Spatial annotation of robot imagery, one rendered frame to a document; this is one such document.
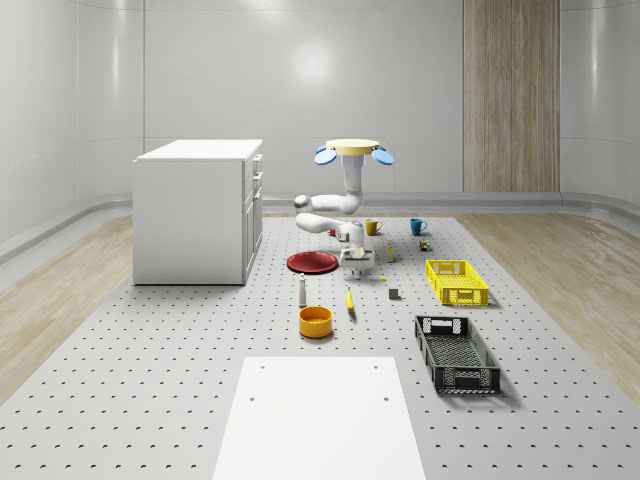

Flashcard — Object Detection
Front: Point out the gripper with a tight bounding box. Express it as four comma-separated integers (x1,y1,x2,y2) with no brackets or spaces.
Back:
339,247,377,281

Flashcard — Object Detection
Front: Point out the red plate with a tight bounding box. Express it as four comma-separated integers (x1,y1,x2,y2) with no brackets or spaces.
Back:
285,250,342,276

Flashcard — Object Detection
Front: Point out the yellow bowl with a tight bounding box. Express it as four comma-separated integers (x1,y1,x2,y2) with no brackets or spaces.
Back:
297,305,334,340

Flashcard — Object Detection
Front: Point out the yellow basket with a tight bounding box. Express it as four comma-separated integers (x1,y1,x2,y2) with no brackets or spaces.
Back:
424,258,491,307

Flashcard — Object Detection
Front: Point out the white board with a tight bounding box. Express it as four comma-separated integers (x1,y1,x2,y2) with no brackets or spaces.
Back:
211,355,428,480

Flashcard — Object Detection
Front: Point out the dark grey basket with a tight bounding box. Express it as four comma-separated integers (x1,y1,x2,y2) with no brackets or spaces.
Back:
413,314,503,397

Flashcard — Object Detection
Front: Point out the white cabinet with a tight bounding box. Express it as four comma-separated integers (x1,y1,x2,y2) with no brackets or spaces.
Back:
131,138,265,288

